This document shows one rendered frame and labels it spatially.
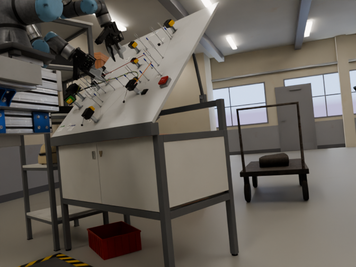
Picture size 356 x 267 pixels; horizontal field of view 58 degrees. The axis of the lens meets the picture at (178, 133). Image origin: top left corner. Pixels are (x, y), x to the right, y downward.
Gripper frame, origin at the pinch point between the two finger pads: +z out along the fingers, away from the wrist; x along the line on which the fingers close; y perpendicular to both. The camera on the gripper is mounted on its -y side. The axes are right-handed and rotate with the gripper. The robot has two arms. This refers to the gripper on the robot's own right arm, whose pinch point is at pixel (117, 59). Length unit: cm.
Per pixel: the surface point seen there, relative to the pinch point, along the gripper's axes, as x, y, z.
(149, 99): -16.6, -1.7, 26.0
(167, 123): 677, 544, 290
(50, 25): 116, 28, -41
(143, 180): -19, -27, 63
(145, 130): -27.8, -19.4, 36.3
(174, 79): -28.3, 10.4, 20.3
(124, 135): -9.0, -21.2, 38.1
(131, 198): -7, -32, 73
